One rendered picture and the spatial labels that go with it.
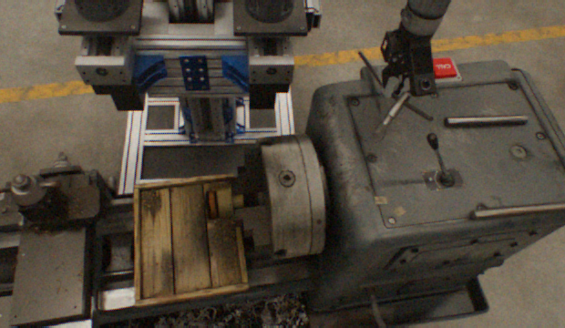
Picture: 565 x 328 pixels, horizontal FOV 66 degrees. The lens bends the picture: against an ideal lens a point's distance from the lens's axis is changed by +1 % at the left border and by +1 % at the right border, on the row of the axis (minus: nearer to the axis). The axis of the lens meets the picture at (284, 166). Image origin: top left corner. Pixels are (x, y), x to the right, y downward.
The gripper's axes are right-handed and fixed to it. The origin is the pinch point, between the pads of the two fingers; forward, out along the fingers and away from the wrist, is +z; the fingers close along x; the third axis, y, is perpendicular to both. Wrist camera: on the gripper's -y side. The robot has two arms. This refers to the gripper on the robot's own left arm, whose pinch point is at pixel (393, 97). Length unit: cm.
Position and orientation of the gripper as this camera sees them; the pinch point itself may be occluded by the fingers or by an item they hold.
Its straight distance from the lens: 106.9
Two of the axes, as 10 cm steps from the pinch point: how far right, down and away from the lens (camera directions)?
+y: -1.7, -8.6, 4.7
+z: -0.7, 4.9, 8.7
